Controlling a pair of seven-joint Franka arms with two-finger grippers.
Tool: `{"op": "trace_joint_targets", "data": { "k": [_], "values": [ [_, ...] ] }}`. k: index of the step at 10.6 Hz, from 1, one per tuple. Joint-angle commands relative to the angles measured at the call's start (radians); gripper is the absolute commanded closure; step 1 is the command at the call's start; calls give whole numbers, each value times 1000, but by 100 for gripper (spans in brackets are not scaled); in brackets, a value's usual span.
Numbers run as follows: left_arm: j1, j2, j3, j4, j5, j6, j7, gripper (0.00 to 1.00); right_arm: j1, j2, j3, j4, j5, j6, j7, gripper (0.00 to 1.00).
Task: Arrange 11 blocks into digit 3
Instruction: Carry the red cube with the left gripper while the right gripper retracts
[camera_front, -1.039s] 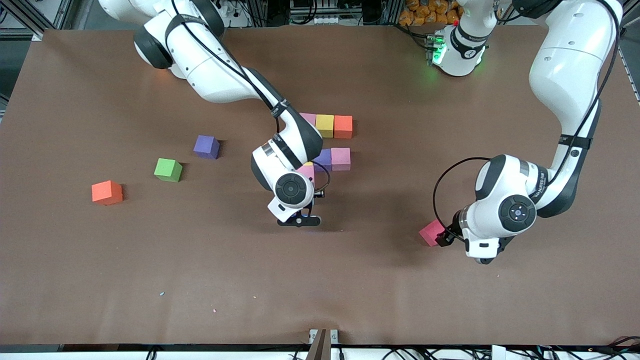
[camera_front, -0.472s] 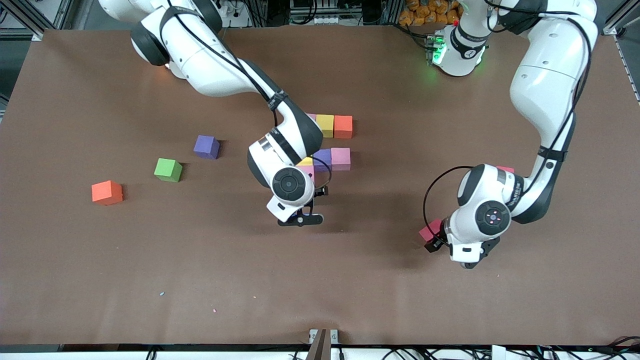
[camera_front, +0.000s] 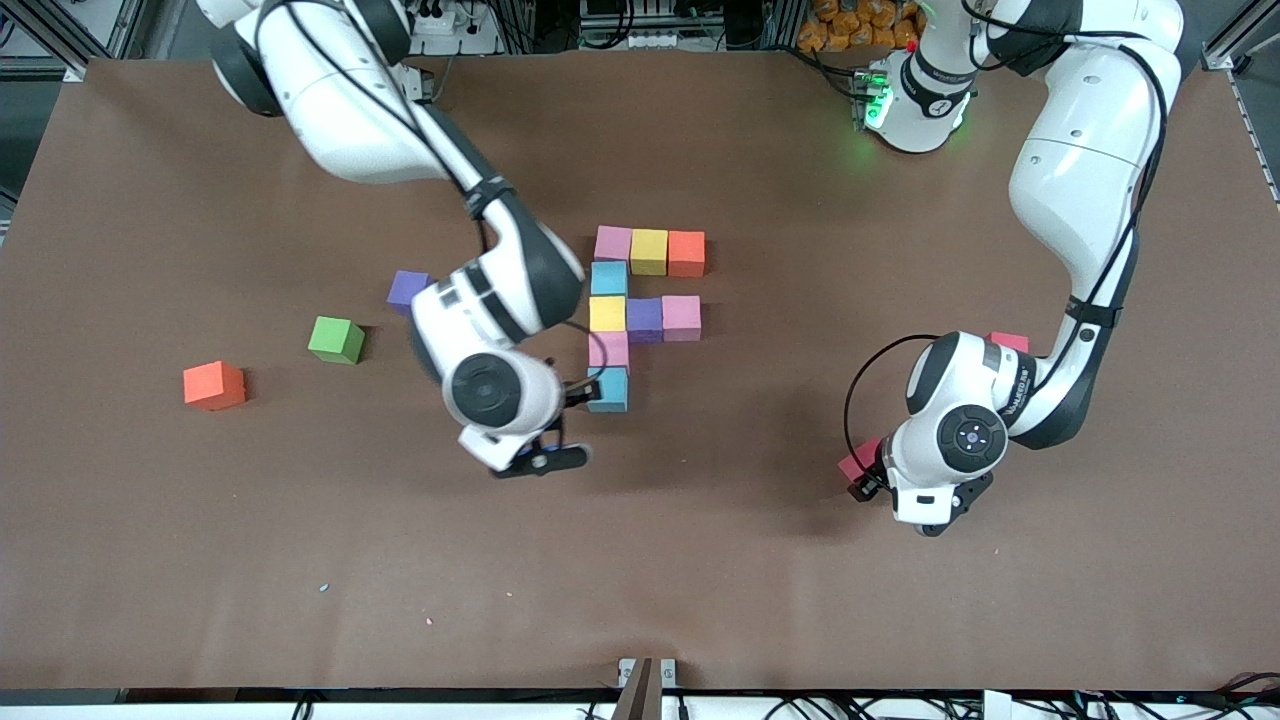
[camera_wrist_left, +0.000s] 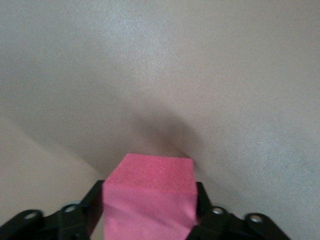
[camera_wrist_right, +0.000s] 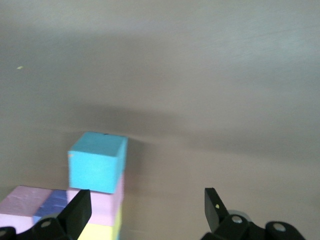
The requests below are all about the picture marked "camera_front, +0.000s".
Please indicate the brown table mat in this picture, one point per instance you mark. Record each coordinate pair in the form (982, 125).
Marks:
(640, 560)

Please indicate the small green-lit electronics box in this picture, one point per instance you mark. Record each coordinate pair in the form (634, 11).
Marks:
(868, 95)

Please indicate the purple foam cube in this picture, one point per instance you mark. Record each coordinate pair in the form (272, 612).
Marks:
(405, 290)
(645, 320)

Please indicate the white power strip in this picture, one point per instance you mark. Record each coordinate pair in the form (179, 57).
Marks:
(455, 42)
(660, 40)

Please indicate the green foam cube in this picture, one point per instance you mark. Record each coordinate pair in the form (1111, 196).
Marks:
(335, 340)

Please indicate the mauve pink foam cube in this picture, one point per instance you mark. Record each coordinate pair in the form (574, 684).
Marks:
(613, 244)

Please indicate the metal clamp bracket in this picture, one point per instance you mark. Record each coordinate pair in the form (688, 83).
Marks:
(640, 700)

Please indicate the yellow foam cube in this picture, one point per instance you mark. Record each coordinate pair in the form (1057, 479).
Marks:
(649, 252)
(607, 314)

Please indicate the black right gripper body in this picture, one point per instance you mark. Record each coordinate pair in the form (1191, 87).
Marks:
(577, 393)

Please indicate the teal foam cube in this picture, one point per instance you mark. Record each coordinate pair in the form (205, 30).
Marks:
(610, 392)
(609, 279)

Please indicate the orange foam cube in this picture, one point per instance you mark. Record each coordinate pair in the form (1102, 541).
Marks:
(213, 387)
(686, 254)

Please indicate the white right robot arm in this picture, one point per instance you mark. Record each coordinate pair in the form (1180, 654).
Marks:
(340, 120)

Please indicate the aluminium frame profile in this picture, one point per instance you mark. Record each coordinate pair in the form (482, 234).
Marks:
(45, 35)
(1238, 30)

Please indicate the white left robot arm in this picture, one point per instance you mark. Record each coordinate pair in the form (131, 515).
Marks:
(1080, 150)

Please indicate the small white box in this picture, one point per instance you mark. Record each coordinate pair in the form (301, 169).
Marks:
(997, 705)

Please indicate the red foam cube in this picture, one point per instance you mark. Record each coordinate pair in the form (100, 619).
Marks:
(1008, 341)
(858, 462)

